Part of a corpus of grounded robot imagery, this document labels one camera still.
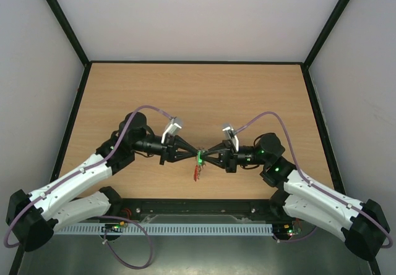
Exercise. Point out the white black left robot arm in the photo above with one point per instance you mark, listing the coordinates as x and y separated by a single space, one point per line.
34 217

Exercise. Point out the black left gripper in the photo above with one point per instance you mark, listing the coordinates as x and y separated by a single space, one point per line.
169 149

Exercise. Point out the metal keyring with red handle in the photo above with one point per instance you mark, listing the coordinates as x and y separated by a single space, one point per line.
198 169

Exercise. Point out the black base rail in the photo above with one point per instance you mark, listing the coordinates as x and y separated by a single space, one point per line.
253 209

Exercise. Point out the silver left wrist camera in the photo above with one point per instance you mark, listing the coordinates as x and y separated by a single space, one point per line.
175 126

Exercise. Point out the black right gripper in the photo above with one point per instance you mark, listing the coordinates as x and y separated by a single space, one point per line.
230 158

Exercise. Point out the green key tag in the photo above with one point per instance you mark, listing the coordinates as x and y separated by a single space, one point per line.
200 161

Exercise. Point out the white slotted cable duct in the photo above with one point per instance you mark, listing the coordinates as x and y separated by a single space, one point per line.
169 229

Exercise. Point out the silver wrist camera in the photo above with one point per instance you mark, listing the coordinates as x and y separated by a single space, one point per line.
228 131
175 126

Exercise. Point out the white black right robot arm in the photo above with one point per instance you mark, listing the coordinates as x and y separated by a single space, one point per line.
361 226

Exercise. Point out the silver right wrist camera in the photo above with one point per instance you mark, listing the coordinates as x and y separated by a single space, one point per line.
228 131

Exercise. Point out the black enclosure frame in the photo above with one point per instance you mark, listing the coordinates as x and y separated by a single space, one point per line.
305 65

